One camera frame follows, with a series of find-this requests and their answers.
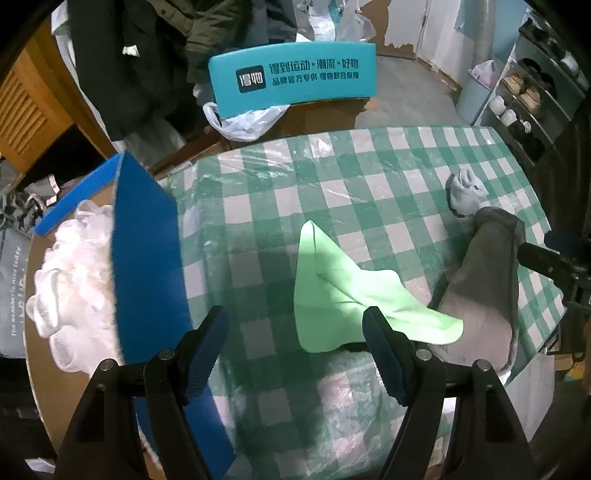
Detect clear plastic bags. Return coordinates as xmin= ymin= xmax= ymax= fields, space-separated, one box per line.
xmin=295 ymin=0 xmax=377 ymax=47

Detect teal printed box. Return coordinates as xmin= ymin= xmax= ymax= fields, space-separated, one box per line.
xmin=207 ymin=41 xmax=377 ymax=118

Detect large white sack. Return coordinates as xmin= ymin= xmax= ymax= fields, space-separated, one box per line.
xmin=124 ymin=117 xmax=186 ymax=163

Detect grey printed bag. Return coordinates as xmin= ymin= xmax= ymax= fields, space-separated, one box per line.
xmin=0 ymin=226 xmax=35 ymax=358

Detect green checkered tablecloth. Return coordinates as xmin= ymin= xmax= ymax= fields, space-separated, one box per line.
xmin=157 ymin=126 xmax=566 ymax=480

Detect olive green jacket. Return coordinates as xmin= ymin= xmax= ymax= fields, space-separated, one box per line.
xmin=159 ymin=0 xmax=254 ymax=84

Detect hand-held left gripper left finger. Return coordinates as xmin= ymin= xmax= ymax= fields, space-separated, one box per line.
xmin=54 ymin=305 xmax=230 ymax=480

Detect blue cardboard box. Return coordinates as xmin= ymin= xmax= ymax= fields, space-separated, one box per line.
xmin=34 ymin=152 xmax=238 ymax=474

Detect light green cloth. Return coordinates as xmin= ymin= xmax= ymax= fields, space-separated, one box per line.
xmin=294 ymin=220 xmax=464 ymax=354

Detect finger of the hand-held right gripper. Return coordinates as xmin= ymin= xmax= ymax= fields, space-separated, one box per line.
xmin=516 ymin=242 xmax=591 ymax=315
xmin=544 ymin=228 xmax=591 ymax=254

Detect small white plastic bag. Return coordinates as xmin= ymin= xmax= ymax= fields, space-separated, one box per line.
xmin=468 ymin=59 xmax=502 ymax=86

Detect small grey sock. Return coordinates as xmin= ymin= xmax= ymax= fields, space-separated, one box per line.
xmin=446 ymin=167 xmax=489 ymax=217

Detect white plastic packing in box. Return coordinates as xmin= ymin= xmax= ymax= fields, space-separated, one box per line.
xmin=25 ymin=199 xmax=123 ymax=374

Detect brown wooden table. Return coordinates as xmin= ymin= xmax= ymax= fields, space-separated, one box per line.
xmin=152 ymin=95 xmax=372 ymax=178

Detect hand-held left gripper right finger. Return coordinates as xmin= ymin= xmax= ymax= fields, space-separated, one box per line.
xmin=361 ymin=305 xmax=539 ymax=480

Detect shoe rack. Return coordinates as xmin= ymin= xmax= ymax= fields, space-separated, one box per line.
xmin=480 ymin=18 xmax=587 ymax=162

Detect wooden cabinet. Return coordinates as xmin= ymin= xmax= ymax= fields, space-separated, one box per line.
xmin=0 ymin=18 xmax=116 ymax=185

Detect black jacket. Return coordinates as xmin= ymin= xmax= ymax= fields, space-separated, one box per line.
xmin=67 ymin=0 xmax=197 ymax=141

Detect light blue bin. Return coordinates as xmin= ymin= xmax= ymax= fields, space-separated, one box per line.
xmin=456 ymin=74 xmax=496 ymax=126

